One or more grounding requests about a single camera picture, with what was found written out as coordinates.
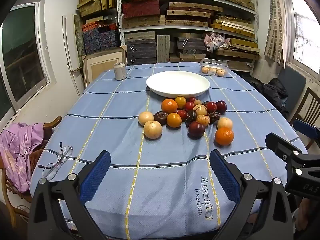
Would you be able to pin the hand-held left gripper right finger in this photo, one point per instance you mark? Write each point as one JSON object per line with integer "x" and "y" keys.
{"x": 223, "y": 177}

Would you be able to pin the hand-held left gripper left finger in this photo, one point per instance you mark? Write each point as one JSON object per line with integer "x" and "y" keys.
{"x": 96, "y": 177}

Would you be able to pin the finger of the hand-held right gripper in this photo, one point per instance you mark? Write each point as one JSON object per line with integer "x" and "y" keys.
{"x": 277, "y": 143}
{"x": 306, "y": 130}

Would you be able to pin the pale yellow round fruit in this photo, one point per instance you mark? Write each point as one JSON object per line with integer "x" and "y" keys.
{"x": 224, "y": 123}
{"x": 152, "y": 129}
{"x": 146, "y": 118}

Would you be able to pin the dark red plum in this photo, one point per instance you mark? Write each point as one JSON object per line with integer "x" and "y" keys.
{"x": 221, "y": 106}
{"x": 196, "y": 129}
{"x": 211, "y": 106}

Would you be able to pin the pale striped round fruit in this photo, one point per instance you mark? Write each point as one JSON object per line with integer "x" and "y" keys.
{"x": 203, "y": 120}
{"x": 200, "y": 110}

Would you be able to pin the smooth orange round fruit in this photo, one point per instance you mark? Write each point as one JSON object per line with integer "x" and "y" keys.
{"x": 174, "y": 120}

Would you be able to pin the yellow tomato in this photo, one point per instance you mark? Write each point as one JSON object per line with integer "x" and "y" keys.
{"x": 180, "y": 102}

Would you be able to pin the white round plate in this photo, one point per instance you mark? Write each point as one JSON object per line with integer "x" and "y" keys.
{"x": 177, "y": 81}

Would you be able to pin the brown wooden chair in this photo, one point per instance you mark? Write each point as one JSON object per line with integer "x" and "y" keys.
{"x": 310, "y": 107}
{"x": 53, "y": 123}

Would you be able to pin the blue grey chair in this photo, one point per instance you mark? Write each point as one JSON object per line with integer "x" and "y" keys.
{"x": 291, "y": 85}

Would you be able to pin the black jacket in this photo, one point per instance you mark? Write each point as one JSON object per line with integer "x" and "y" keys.
{"x": 271, "y": 92}

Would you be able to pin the blue checked tablecloth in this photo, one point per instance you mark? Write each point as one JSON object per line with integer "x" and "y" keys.
{"x": 112, "y": 120}

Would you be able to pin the small pale yellow fruit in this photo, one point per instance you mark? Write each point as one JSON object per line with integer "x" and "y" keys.
{"x": 197, "y": 102}

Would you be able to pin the pink purple garment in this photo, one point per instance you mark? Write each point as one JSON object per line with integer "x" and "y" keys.
{"x": 17, "y": 150}

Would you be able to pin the bright window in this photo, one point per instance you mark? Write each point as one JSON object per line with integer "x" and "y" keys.
{"x": 305, "y": 30}

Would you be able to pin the clear plastic clamshell box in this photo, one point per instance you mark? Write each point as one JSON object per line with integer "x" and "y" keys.
{"x": 214, "y": 63}

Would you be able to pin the group of small tangerines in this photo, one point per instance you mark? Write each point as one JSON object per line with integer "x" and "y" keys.
{"x": 205, "y": 69}

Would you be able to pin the silver drink can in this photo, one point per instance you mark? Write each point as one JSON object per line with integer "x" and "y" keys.
{"x": 120, "y": 71}

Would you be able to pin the flat cardboard carton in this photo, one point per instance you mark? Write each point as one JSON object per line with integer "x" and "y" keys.
{"x": 103, "y": 63}

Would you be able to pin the beige checked curtain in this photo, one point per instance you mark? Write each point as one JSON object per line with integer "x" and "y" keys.
{"x": 275, "y": 17}

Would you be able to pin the pink plastic bag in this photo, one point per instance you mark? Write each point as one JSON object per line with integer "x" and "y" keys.
{"x": 215, "y": 41}

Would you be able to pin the stack of yellow flat boxes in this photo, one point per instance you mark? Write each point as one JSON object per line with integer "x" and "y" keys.
{"x": 232, "y": 26}

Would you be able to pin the stack of dark purple boxes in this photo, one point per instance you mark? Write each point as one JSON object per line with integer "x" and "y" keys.
{"x": 190, "y": 47}

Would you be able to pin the stack of dark grey boxes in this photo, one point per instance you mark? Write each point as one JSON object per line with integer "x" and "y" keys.
{"x": 140, "y": 47}

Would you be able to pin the white leaning board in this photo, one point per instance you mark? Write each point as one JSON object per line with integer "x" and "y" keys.
{"x": 71, "y": 42}

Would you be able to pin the stack of blue patterned boxes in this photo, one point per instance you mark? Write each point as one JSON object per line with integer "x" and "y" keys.
{"x": 100, "y": 38}

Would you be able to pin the upright tan woven box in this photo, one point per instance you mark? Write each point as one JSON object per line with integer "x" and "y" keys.
{"x": 163, "y": 48}

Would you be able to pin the green marbled board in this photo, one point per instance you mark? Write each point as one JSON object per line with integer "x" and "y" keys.
{"x": 79, "y": 35}

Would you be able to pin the white framed dark window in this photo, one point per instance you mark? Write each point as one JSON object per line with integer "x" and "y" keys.
{"x": 20, "y": 42}

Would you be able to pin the stack of brown flat boxes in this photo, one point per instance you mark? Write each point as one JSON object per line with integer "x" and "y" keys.
{"x": 192, "y": 13}

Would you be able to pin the white metal shelving unit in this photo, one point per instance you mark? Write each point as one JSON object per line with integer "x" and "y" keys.
{"x": 119, "y": 10}

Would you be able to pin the stack of red patterned boxes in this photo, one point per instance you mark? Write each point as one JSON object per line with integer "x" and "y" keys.
{"x": 142, "y": 7}

